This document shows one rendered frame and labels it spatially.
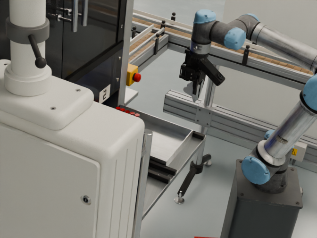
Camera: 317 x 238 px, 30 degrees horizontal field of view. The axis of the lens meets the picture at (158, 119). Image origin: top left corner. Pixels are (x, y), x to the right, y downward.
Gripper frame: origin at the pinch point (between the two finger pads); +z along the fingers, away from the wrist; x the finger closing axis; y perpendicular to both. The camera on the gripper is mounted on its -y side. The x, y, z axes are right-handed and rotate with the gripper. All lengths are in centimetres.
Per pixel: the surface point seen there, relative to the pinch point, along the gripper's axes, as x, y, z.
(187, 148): 2.7, -0.6, 21.6
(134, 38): -57, 57, 13
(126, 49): -8.6, 36.7, -6.1
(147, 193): 36.5, -0.2, 21.6
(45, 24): 97, 1, -64
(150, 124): -3.7, 19.4, 21.4
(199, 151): -86, 22, 85
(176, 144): 2.7, 4.4, 21.4
